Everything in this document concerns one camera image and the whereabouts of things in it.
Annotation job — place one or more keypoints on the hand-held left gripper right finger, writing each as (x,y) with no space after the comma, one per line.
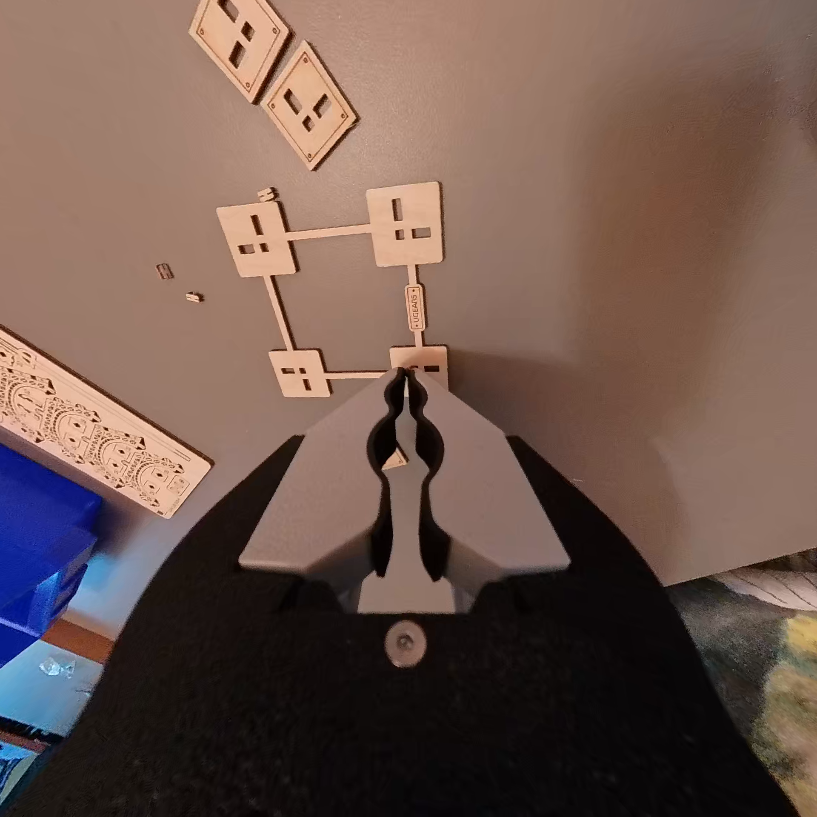
(498,510)

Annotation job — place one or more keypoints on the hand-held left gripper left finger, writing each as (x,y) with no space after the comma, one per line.
(313,510)

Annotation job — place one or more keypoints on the wooden linked squares piece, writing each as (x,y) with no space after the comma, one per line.
(284,261)

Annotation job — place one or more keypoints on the small wooden fragment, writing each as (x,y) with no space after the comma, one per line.
(397,461)

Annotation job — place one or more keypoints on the engraved wooden rectangular plate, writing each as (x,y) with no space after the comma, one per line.
(182,475)

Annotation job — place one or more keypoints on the blue plastic bin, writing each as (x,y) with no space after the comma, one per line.
(38,523)

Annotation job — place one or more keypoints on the person's printed shirt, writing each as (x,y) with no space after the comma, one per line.
(766,670)

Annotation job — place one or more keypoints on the bordered wooden square tile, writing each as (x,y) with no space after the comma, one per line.
(306,70)
(268,38)

